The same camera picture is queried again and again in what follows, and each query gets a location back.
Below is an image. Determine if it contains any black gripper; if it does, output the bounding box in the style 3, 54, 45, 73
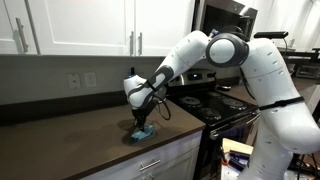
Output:
132, 104, 151, 133

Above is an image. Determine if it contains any blue cloth towel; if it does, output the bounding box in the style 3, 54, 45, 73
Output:
129, 124, 156, 143

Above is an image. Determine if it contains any metal robot base platform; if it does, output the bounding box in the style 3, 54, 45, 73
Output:
219, 137, 255, 180

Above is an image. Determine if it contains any white base cabinet unit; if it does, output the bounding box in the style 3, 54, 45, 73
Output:
79, 129, 204, 180

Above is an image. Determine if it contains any black electric stove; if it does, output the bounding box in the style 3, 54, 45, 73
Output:
167, 68, 262, 180

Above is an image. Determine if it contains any wide white upper cabinet door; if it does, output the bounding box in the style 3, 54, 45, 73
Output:
25, 0, 136, 57

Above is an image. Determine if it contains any stainless black microwave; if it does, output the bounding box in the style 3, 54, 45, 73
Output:
189, 0, 259, 48

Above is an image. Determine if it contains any narrow white upper cabinet door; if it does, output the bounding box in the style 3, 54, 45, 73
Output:
0, 0, 38, 56

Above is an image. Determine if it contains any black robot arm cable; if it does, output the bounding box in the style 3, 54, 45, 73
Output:
153, 94, 172, 121

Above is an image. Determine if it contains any silver drawer handle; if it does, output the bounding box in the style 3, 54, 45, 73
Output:
138, 158, 162, 173

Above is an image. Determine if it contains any white wall outlet plate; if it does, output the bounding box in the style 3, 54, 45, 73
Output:
83, 71, 98, 89

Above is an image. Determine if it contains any white wall switch plate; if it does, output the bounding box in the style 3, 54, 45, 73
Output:
67, 72, 82, 90

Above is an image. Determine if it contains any silver upper cabinet handle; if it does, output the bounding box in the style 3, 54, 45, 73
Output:
15, 17, 30, 54
129, 31, 135, 56
137, 31, 144, 56

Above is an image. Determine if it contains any black stereo camera bar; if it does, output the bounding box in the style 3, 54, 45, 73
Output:
253, 30, 290, 40

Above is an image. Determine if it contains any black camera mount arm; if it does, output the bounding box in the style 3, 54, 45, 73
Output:
283, 38, 320, 62

